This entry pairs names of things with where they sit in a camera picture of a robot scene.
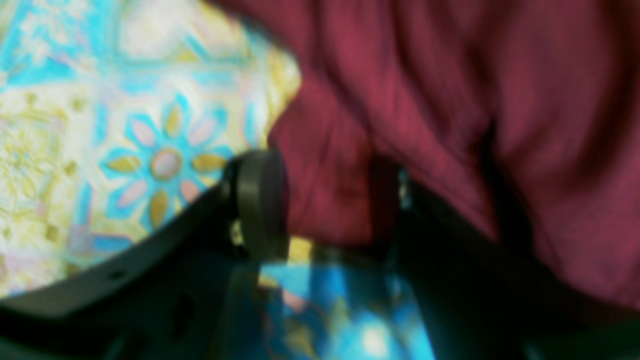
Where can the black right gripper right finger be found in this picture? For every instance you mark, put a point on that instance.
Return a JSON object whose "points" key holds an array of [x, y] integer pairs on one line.
{"points": [[485, 301]]}

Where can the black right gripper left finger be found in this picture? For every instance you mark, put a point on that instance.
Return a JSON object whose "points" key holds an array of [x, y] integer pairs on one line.
{"points": [[161, 299]]}

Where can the maroon t-shirt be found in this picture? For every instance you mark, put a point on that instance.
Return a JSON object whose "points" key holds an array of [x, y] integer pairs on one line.
{"points": [[496, 106]]}

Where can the patterned tablecloth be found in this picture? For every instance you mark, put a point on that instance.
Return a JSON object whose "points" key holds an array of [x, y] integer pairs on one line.
{"points": [[116, 115]]}

